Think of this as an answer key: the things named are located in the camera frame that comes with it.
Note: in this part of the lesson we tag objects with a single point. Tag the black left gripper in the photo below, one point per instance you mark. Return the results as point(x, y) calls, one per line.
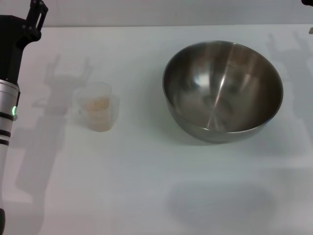
point(11, 36)

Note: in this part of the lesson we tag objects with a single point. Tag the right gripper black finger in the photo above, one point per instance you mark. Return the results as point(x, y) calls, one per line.
point(308, 1)

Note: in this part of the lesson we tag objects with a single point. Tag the white uncooked rice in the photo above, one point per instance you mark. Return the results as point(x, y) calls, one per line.
point(96, 107)

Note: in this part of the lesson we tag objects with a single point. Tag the clear plastic measuring cup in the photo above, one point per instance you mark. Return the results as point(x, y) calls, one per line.
point(97, 107)

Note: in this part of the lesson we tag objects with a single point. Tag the stainless steel mixing bowl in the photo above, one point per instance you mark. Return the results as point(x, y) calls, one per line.
point(220, 93)

